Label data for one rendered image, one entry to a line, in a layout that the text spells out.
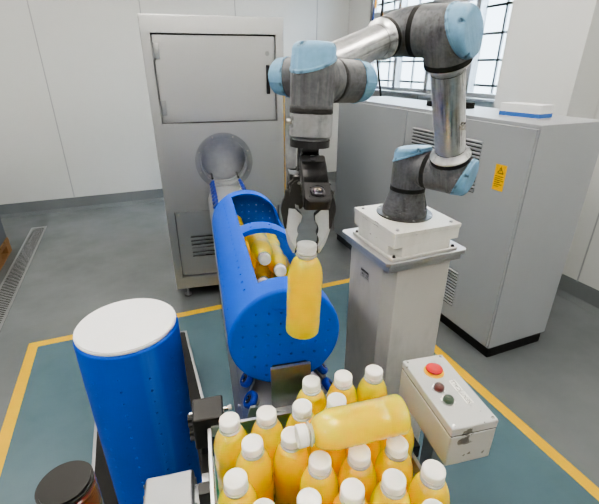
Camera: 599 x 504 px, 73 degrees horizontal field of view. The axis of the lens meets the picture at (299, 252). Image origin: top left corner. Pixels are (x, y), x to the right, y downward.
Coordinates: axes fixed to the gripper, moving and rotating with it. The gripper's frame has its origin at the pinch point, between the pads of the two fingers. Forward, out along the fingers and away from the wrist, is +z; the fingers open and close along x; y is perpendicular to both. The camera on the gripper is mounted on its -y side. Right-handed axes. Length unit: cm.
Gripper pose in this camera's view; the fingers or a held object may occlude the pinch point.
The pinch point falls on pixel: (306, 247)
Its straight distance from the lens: 77.4
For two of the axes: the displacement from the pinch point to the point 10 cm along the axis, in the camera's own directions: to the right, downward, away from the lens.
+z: -0.3, 9.2, 3.8
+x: -9.9, 0.1, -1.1
